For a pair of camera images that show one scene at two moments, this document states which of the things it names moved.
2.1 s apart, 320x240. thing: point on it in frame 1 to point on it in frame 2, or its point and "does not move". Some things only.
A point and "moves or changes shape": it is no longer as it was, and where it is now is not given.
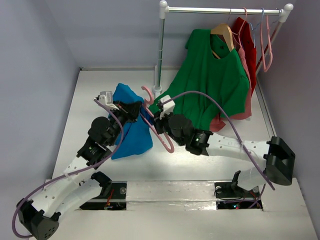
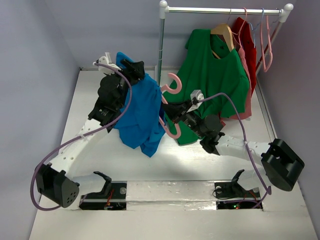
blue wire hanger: x=253 y=29 does not move
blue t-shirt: x=137 y=138 moves or changes shape
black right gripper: x=160 y=124 to x=176 y=113
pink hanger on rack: x=267 y=69 does not move
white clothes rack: x=285 y=11 does not move
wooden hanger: x=225 y=30 does not move
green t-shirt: x=209 y=65 does not move
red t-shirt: x=243 y=31 does not move
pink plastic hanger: x=148 y=115 to x=165 y=89
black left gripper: x=129 y=110 to x=134 y=71
